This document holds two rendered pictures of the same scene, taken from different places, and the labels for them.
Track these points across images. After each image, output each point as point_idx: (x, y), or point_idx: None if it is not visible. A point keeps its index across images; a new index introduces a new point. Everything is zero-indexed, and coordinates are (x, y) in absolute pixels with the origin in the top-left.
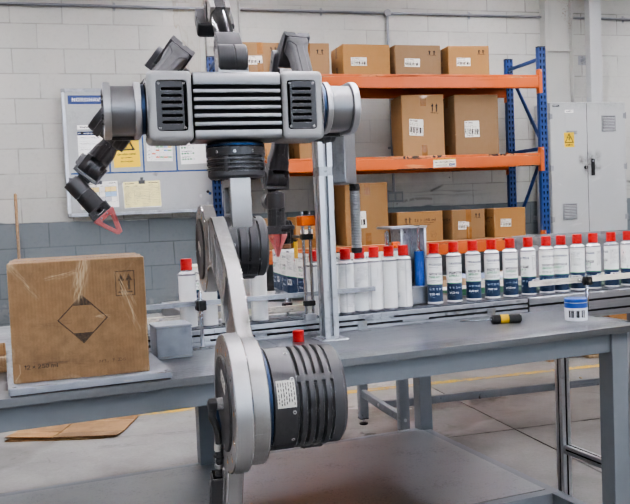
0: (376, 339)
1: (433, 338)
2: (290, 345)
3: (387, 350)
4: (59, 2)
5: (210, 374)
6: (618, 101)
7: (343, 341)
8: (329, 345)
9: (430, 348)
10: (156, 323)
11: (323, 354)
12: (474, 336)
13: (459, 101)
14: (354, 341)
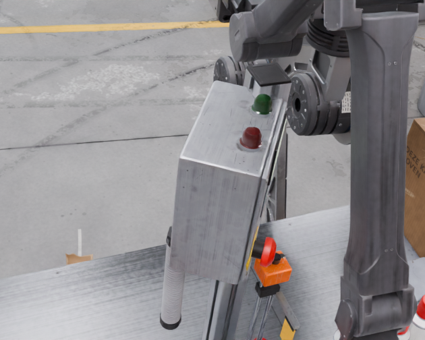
0: (148, 334)
1: (70, 318)
2: (267, 325)
3: (148, 263)
4: None
5: (328, 210)
6: None
7: (195, 332)
8: (225, 59)
9: (97, 260)
10: None
11: (229, 56)
12: (11, 316)
13: None
14: (179, 328)
